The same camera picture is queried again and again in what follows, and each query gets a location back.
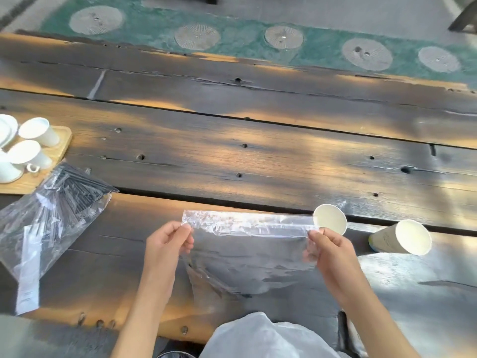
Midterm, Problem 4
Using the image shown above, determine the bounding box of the dark wooden furniture leg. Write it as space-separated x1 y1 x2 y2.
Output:
448 0 477 34

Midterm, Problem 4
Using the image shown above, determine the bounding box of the white ceramic saucer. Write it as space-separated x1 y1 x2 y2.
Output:
0 114 19 149

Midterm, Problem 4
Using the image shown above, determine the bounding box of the round grey millstone paver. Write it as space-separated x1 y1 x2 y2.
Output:
174 23 220 51
342 38 393 71
264 25 304 50
418 46 461 73
69 5 124 36

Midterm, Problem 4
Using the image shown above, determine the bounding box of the person's right forearm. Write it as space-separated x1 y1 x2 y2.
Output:
337 281 422 358

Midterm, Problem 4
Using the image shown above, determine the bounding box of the printed white paper cup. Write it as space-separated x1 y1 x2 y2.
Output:
368 219 433 256

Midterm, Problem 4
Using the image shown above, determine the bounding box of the person's right hand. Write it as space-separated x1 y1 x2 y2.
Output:
304 227 369 301

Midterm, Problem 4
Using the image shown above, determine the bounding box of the white ceramic cup with handle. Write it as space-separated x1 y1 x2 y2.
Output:
7 139 53 173

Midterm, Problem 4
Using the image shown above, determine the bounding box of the clear plastic zip bag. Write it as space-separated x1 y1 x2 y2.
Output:
181 210 321 297

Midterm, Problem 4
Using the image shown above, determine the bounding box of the clear bag with white label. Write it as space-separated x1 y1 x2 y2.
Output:
0 162 120 316

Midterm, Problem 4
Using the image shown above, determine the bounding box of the light wooden tray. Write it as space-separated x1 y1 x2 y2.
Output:
0 125 73 195

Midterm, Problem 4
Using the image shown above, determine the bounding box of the person's left forearm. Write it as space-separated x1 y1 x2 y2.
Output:
111 277 176 358

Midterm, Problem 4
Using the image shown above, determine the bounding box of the bundle of black straws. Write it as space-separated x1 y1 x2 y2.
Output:
35 163 113 235

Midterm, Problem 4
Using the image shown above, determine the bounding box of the white plastic bag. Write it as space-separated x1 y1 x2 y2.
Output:
199 312 353 358

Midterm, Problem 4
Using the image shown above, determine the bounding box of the small white paper cup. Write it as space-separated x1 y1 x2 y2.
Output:
312 204 348 236

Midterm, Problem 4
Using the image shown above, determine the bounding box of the person's left hand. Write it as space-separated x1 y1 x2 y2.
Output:
143 221 195 287

